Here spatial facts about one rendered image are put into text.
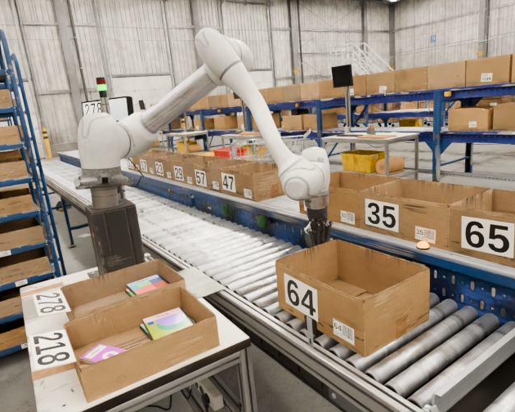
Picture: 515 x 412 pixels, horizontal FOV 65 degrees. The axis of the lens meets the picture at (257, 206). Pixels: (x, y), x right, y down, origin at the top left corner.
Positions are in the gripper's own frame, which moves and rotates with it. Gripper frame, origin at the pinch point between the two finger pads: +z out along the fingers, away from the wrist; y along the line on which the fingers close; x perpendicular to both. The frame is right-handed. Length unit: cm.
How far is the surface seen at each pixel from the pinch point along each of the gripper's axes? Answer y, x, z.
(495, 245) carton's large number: -29, 49, -9
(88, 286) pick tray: 72, -51, 4
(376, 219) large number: -28.8, 3.0, -8.8
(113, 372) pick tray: 80, 7, 5
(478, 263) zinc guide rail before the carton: -25, 46, -3
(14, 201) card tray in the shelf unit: 85, -166, -16
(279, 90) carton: -481, -631, -79
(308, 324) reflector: 29.1, 25.6, 4.2
